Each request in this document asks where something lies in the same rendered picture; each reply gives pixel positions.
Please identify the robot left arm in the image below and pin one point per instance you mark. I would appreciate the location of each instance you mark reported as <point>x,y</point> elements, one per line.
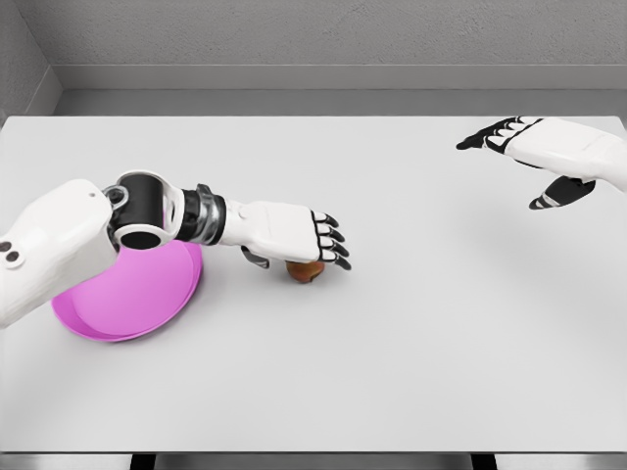
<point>73,235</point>

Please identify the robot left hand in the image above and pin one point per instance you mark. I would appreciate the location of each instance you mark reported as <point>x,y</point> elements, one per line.
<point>289,230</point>

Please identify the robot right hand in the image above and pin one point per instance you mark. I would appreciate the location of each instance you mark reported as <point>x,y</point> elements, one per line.
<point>534,142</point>

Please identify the brownish red apple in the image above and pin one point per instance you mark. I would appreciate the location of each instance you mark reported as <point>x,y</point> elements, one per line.
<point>303,271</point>

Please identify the pink round plate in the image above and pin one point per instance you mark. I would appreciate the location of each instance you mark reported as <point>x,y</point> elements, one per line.
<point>137,289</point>

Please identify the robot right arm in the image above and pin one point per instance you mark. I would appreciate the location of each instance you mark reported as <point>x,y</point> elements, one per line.
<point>600,149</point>

